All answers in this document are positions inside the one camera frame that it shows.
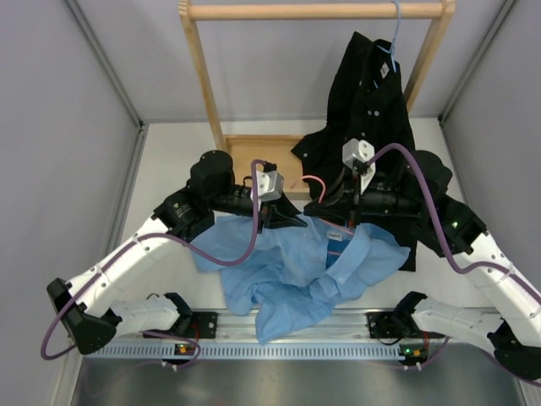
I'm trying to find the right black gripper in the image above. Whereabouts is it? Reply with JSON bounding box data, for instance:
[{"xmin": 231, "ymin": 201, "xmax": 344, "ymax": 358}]
[{"xmin": 304, "ymin": 169, "xmax": 427, "ymax": 231}]

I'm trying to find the pink wire hanger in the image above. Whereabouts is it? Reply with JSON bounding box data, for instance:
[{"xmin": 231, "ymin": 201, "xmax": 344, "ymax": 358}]
[{"xmin": 291, "ymin": 175, "xmax": 354, "ymax": 257}]

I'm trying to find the light blue shirt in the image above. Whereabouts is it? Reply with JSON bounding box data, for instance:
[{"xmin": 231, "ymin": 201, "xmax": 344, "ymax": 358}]
[{"xmin": 192, "ymin": 216, "xmax": 410, "ymax": 344}]

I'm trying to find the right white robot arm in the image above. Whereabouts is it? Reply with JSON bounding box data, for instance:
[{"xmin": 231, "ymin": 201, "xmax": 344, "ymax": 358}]
[{"xmin": 301, "ymin": 140, "xmax": 540, "ymax": 386}]

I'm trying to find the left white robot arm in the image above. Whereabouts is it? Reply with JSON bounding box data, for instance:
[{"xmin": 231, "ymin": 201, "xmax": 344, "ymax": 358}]
[{"xmin": 41, "ymin": 150, "xmax": 307, "ymax": 360}]

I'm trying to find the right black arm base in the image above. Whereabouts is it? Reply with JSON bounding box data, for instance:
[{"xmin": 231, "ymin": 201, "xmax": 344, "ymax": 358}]
[{"xmin": 366, "ymin": 311, "xmax": 402, "ymax": 343}]

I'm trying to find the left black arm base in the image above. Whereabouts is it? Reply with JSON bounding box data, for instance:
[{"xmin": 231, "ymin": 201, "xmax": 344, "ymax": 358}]
[{"xmin": 183, "ymin": 311, "xmax": 218, "ymax": 341}]

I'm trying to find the black shirt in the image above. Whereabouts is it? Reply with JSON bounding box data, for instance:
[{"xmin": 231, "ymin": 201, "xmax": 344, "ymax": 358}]
[{"xmin": 291, "ymin": 32, "xmax": 418, "ymax": 272}]

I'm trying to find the wooden clothes rack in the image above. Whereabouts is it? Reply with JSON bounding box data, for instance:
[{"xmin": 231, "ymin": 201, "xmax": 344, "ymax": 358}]
[{"xmin": 178, "ymin": 1, "xmax": 456, "ymax": 197}]

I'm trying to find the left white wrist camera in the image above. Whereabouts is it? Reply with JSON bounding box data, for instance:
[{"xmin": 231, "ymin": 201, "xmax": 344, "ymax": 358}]
[{"xmin": 250, "ymin": 170, "xmax": 284, "ymax": 204}]

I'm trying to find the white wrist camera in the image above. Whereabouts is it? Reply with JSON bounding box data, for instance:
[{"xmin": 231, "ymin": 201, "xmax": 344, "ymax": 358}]
[
  {"xmin": 250, "ymin": 170, "xmax": 284, "ymax": 204},
  {"xmin": 342, "ymin": 139, "xmax": 376, "ymax": 195}
]

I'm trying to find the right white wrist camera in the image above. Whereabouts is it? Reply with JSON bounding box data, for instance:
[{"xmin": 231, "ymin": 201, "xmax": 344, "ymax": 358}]
[{"xmin": 342, "ymin": 139, "xmax": 376, "ymax": 195}]

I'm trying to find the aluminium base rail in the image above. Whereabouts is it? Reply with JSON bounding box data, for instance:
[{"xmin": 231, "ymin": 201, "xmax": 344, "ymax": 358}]
[{"xmin": 168, "ymin": 308, "xmax": 424, "ymax": 339}]

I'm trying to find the blue wire hanger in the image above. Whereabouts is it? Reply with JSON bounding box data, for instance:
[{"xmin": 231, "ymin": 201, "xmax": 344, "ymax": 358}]
[{"xmin": 373, "ymin": 0, "xmax": 402, "ymax": 89}]

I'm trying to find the grey slotted cable duct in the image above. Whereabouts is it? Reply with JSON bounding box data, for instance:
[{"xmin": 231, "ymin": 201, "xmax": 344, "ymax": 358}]
[{"xmin": 88, "ymin": 340, "xmax": 405, "ymax": 361}]

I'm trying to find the aluminium frame rail left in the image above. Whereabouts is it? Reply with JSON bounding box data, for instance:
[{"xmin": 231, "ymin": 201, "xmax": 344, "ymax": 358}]
[{"xmin": 61, "ymin": 0, "xmax": 148, "ymax": 254}]

